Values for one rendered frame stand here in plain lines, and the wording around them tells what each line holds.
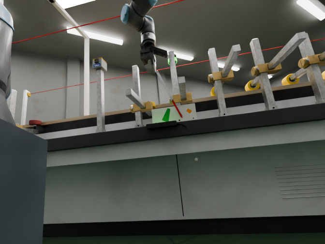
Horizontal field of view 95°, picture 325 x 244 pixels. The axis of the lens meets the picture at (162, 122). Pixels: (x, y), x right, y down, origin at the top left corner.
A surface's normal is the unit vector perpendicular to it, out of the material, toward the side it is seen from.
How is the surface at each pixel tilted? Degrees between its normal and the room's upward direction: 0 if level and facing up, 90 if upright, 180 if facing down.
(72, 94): 90
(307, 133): 90
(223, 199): 90
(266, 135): 90
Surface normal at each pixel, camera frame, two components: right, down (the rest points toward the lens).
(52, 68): 0.43, -0.22
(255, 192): -0.18, -0.18
